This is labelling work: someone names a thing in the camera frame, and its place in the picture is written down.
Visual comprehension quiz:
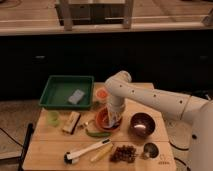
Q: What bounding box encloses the bunch of dark grapes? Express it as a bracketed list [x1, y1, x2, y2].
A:
[110, 145, 136, 163]

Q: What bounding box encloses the small white orange cup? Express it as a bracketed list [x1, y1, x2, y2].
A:
[95, 88, 108, 103]

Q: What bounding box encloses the dark brown bowl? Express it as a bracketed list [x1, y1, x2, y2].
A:
[130, 113, 155, 138]

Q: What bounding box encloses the red bowl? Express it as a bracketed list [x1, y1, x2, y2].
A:
[95, 107, 122, 133]

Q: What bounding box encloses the grey towel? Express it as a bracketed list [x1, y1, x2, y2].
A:
[107, 112, 121, 128]

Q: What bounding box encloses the yellow corn cob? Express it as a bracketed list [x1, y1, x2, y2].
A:
[90, 143, 113, 163]

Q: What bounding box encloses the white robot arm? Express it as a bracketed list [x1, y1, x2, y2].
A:
[105, 71, 213, 171]

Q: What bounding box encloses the wooden block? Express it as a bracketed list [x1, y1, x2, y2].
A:
[62, 111, 80, 134]

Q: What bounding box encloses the black cable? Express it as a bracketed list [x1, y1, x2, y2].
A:
[0, 127, 24, 148]

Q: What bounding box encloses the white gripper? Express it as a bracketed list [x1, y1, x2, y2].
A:
[107, 95, 125, 118]

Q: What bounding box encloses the white black brush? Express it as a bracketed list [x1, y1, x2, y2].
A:
[64, 139, 111, 164]

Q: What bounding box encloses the metal measuring cup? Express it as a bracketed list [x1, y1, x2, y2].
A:
[141, 143, 159, 160]

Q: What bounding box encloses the wooden chair frame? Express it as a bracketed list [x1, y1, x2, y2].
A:
[54, 0, 134, 31]

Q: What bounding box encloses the green plastic cup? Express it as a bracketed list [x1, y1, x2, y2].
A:
[46, 111, 60, 127]

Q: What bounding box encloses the green plastic tray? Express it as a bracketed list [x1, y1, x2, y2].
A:
[39, 75, 94, 110]

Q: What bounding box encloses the grey sponge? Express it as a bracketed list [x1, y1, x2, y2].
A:
[68, 89, 85, 104]

